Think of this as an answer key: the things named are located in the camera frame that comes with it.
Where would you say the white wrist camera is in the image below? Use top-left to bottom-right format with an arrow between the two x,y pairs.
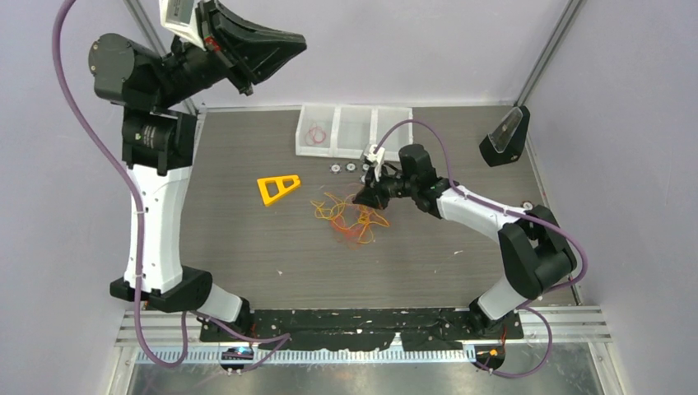
363,144 -> 385,182
158,0 -> 204,49

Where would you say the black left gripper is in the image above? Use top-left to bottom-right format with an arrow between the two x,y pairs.
158,0 -> 308,108

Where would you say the left clear plastic bin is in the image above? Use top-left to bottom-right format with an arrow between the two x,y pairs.
295,104 -> 337,158

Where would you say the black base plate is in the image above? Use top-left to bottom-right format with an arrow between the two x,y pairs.
226,307 -> 524,351

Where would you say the orange cable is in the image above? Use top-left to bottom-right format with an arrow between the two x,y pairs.
327,190 -> 385,249

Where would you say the right clear plastic bin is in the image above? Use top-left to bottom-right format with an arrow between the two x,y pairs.
375,106 -> 413,162

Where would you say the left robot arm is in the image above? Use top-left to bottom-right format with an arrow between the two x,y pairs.
88,1 -> 307,341

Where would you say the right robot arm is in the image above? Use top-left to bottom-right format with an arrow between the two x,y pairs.
353,144 -> 577,338

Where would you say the white slotted cable duct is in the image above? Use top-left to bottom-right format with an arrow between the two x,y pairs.
133,348 -> 481,365

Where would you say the clear plastic bin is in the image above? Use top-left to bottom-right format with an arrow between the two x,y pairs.
330,105 -> 374,160
295,104 -> 337,158
375,106 -> 413,162

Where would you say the middle clear plastic bin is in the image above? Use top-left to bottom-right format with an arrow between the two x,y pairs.
330,105 -> 374,160

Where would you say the yellow cable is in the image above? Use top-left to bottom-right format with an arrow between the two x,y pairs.
310,190 -> 392,245

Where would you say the yellow triangular plastic part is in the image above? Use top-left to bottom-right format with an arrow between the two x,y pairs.
257,174 -> 301,207

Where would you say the black wedge stand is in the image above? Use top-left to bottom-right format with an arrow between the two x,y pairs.
478,106 -> 531,167

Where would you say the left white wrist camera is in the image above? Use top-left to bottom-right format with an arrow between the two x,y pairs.
158,0 -> 204,49

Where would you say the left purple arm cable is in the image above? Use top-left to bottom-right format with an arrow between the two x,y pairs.
52,0 -> 293,377

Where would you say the pink red cable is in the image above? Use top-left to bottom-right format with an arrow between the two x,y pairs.
304,123 -> 328,147

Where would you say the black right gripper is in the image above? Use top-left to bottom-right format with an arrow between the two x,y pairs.
354,162 -> 418,211

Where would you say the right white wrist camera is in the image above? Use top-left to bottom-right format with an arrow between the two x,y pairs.
363,144 -> 385,182

